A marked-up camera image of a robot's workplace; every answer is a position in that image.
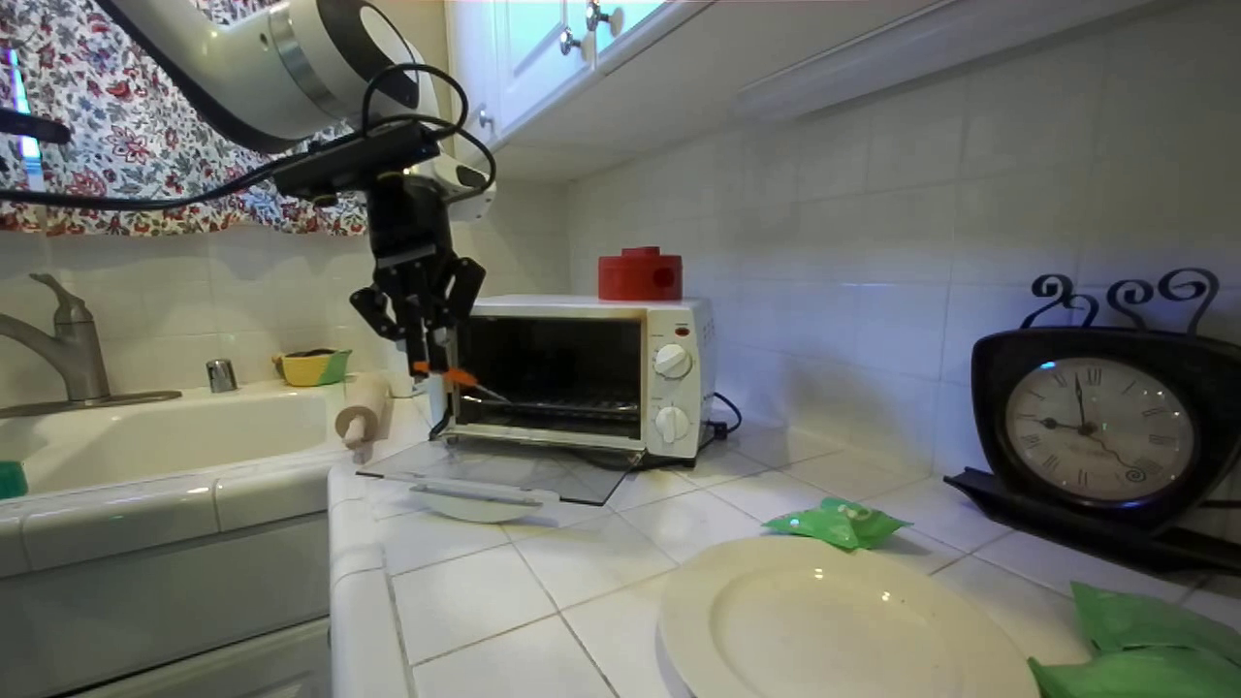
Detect small green snack packet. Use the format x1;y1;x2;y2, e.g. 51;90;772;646
767;496;903;550

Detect black toaster power cord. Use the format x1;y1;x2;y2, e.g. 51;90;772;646
693;384;750;448

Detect white upper cabinets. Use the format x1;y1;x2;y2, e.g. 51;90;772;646
445;0;1177;182

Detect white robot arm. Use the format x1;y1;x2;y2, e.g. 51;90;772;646
96;0;498;372

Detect red round container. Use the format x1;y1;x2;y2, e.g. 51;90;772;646
599;247;683;302

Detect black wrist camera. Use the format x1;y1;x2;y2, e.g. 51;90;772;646
273;120;439;197

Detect orange handled metal spatula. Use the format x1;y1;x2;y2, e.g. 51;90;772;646
412;359;510;398

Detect white toaster oven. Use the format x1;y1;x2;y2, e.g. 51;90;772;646
445;293;713;504

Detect floral curtain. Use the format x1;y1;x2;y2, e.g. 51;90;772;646
0;0;365;235

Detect green sponge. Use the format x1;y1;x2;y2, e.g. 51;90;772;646
0;462;28;501

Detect black retro clock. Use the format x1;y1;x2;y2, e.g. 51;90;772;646
951;269;1241;572

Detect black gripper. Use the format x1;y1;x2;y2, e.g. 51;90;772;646
348;175;485;377

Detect wooden rolling pin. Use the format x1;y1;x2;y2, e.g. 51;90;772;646
334;377;391;453

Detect small metal sink fixture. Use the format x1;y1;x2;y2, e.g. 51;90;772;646
207;355;236;391

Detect yellow green bowl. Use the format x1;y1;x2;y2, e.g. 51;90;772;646
277;349;348;387

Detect large green packet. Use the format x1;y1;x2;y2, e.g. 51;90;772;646
1028;581;1241;698

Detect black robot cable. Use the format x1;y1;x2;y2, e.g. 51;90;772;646
0;58;505;212

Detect chrome sink faucet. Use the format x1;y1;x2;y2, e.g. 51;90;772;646
0;272;176;413

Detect white ceramic plate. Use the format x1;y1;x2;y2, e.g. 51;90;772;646
660;537;1040;698

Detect white kitchen sink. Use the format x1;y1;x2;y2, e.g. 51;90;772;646
0;387;341;517

